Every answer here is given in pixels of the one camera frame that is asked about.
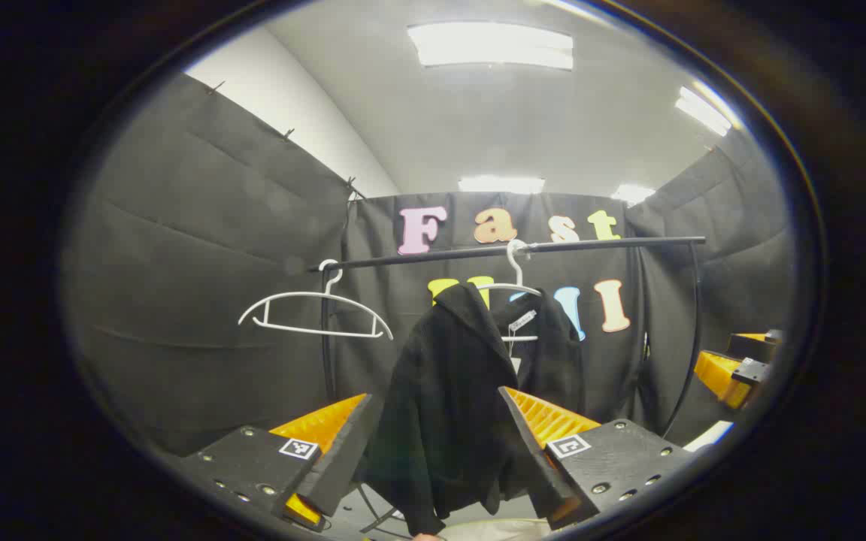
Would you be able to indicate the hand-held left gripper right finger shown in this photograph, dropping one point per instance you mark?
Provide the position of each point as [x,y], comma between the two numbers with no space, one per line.
[534,458]

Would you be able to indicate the black knit jacket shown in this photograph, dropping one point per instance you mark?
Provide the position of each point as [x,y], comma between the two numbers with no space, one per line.
[448,391]

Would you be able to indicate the ceiling light panel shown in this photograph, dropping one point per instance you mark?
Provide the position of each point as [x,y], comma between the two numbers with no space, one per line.
[489,45]
[704,111]
[501,184]
[632,194]

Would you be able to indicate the black backdrop cloth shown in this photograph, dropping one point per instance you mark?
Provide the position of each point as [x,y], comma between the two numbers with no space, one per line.
[200,248]

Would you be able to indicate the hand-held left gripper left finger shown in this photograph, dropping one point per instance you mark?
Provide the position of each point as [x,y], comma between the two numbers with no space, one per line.
[343,458]

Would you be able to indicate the white round laundry hamper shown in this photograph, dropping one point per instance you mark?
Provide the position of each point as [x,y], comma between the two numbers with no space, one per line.
[493,530]

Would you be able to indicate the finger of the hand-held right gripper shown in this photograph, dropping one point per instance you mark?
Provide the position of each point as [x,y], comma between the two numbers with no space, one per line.
[752,344]
[719,376]

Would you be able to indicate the white clothes hanger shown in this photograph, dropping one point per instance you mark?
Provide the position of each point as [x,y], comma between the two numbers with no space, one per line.
[512,259]
[313,294]

